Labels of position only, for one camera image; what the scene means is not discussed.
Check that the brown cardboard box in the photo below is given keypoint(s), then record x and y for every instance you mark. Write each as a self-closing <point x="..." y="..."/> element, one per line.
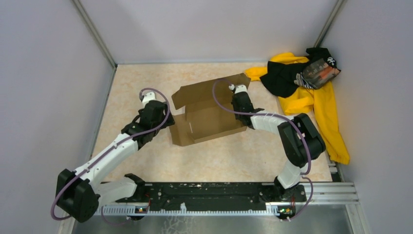
<point x="203" y="118"/>

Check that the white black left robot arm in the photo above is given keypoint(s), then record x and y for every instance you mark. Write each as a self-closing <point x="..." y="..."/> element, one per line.
<point x="81" y="192"/>

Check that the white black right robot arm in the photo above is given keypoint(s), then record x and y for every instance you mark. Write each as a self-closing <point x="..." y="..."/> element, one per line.
<point x="301" y="140"/>

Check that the black printed garment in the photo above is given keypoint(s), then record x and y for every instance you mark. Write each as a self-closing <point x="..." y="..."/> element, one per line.
<point x="282" y="80"/>

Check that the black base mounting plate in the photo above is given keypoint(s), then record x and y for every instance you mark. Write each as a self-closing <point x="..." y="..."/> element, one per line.
<point x="211" y="196"/>

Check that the aluminium frame rail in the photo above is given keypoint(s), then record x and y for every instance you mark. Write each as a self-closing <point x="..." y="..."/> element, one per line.
<point x="318" y="193"/>

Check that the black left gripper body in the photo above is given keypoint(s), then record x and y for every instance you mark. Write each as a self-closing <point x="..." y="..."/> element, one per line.
<point x="164" y="116"/>

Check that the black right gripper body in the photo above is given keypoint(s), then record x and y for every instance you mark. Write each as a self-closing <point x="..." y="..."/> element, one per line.
<point x="237" y="116"/>

